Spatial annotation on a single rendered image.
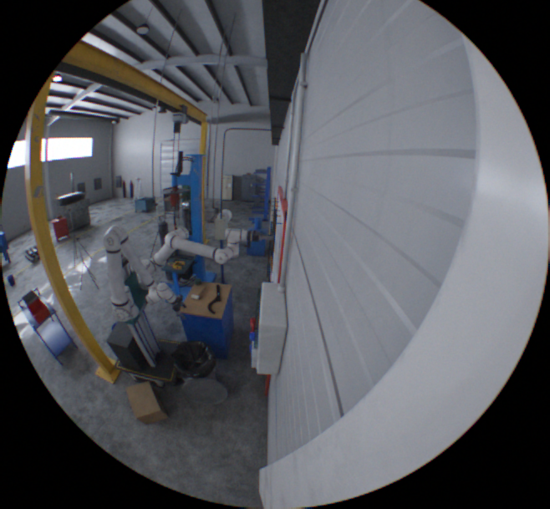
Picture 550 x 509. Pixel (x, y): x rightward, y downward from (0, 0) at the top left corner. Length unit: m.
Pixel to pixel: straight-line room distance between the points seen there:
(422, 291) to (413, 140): 0.14
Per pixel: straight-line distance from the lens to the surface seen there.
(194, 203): 3.70
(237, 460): 2.67
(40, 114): 2.43
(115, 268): 1.50
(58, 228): 10.22
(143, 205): 11.94
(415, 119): 0.22
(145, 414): 2.69
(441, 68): 0.21
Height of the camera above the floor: 2.66
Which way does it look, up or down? 20 degrees down
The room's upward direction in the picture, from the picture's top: 5 degrees clockwise
